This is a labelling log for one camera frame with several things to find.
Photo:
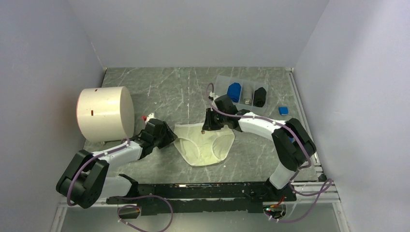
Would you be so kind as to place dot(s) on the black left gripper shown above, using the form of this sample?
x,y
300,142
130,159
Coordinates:
x,y
169,136

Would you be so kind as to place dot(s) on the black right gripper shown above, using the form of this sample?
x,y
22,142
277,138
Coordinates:
x,y
209,124

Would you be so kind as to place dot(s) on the cream yellow underwear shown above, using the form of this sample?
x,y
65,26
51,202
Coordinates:
x,y
202,148

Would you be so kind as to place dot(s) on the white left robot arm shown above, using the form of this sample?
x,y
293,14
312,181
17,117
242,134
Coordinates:
x,y
85,180

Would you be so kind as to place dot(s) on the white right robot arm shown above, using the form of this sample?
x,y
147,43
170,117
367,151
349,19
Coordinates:
x,y
293,144

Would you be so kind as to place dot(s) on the grey rolled underwear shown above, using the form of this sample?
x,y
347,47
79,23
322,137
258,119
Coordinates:
x,y
247,95

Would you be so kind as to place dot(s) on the black striped rolled underwear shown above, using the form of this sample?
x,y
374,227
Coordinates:
x,y
259,97

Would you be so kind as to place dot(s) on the clear plastic divided tray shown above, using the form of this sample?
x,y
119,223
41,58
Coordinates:
x,y
221,85

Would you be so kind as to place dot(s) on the cream cylindrical container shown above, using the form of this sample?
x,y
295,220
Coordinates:
x,y
105,114

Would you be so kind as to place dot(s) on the small blue block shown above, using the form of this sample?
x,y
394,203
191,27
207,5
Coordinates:
x,y
283,111

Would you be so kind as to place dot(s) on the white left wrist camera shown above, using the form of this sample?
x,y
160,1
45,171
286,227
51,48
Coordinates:
x,y
149,117

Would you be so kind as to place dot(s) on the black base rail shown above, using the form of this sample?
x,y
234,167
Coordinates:
x,y
252,197

